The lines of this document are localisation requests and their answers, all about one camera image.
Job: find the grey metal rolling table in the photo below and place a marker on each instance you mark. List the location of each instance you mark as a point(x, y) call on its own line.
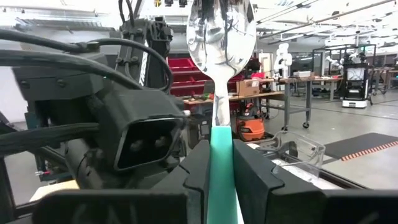
point(308, 93)

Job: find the white mobile robot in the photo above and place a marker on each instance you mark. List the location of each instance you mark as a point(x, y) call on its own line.
point(354, 90)

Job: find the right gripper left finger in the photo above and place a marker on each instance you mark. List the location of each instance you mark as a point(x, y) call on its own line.
point(196, 174)

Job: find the clear plastic bin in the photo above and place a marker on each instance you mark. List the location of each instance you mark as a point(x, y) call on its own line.
point(311, 155)

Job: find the brown cardboard box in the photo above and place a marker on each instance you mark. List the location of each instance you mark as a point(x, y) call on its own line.
point(247, 87)

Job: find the orange shop vacuum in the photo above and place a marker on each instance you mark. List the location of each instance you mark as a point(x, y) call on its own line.
point(250, 127)

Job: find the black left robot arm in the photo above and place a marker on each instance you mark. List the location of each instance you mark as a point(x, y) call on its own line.
point(155, 46)

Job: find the plywood base board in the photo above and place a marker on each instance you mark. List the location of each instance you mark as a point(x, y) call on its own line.
point(53, 189)

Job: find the striped black floor mat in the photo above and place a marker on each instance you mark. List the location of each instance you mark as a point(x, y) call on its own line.
point(357, 144)

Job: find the black metal frame rig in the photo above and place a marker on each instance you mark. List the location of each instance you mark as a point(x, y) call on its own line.
point(317, 62)

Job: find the wooden workbench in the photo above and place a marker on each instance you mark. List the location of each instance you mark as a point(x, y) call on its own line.
point(242, 97)

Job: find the white humanoid robot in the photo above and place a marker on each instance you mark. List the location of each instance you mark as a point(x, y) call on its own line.
point(282, 59)

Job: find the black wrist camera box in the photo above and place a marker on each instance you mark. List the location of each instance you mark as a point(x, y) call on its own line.
point(149, 143)

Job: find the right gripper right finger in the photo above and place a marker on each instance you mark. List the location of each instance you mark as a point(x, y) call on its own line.
point(252, 177)

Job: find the small white box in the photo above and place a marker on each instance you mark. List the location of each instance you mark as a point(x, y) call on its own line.
point(301, 74)

